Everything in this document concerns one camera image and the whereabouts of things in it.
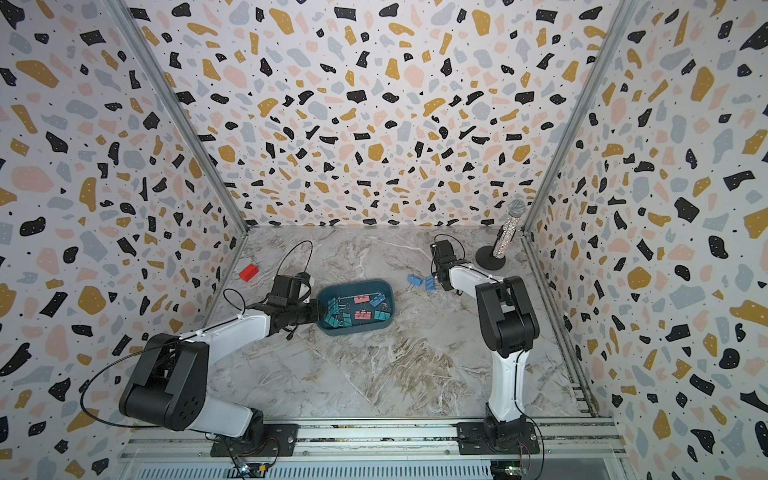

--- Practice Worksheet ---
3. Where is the red small block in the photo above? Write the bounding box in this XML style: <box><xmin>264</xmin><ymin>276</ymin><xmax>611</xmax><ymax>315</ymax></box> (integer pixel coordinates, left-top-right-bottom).
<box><xmin>239</xmin><ymin>264</ymin><xmax>259</xmax><ymax>282</ymax></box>

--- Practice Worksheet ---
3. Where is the teal plastic storage box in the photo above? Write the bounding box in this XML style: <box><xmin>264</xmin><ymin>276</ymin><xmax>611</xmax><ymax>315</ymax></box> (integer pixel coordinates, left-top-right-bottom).
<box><xmin>316</xmin><ymin>279</ymin><xmax>395</xmax><ymax>336</ymax></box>

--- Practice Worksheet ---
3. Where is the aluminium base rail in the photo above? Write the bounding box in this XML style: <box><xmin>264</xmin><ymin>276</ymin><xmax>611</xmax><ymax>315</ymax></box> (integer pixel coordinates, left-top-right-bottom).
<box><xmin>116</xmin><ymin>416</ymin><xmax>631</xmax><ymax>480</ymax></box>

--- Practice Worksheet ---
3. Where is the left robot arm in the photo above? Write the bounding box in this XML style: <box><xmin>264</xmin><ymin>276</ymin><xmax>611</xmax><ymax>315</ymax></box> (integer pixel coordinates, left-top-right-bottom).
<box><xmin>119</xmin><ymin>299</ymin><xmax>325</xmax><ymax>441</ymax></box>

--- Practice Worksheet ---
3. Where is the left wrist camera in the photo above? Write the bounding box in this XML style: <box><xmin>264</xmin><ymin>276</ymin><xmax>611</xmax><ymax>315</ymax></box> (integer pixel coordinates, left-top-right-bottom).
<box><xmin>267</xmin><ymin>272</ymin><xmax>312</xmax><ymax>307</ymax></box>

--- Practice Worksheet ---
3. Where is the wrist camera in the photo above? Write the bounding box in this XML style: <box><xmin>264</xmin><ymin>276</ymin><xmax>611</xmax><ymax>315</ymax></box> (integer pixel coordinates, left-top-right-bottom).
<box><xmin>267</xmin><ymin>272</ymin><xmax>312</xmax><ymax>307</ymax></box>
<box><xmin>430</xmin><ymin>240</ymin><xmax>457</xmax><ymax>267</ymax></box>

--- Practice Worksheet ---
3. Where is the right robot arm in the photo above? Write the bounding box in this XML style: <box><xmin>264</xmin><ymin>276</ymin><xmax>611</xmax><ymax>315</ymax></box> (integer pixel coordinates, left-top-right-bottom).
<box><xmin>435</xmin><ymin>260</ymin><xmax>540</xmax><ymax>438</ymax></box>

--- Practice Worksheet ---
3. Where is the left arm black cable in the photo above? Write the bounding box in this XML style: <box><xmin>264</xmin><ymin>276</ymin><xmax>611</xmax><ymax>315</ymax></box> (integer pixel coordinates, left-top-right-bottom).
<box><xmin>79</xmin><ymin>239</ymin><xmax>314</xmax><ymax>430</ymax></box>

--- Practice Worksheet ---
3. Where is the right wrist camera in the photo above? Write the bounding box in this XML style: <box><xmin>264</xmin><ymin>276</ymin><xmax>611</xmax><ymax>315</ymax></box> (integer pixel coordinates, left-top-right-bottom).
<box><xmin>430</xmin><ymin>240</ymin><xmax>457</xmax><ymax>267</ymax></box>

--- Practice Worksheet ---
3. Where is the glitter microphone on black stand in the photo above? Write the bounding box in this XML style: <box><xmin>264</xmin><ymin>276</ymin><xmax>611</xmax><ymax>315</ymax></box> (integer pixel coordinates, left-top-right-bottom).
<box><xmin>475</xmin><ymin>199</ymin><xmax>527</xmax><ymax>271</ymax></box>

